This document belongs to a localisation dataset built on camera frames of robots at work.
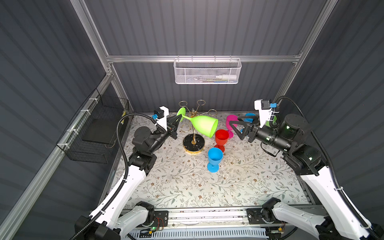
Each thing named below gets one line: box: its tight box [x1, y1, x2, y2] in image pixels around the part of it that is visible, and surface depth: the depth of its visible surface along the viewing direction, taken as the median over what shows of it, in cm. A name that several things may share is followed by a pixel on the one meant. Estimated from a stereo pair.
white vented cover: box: [131, 228, 269, 240], surface depth 72 cm
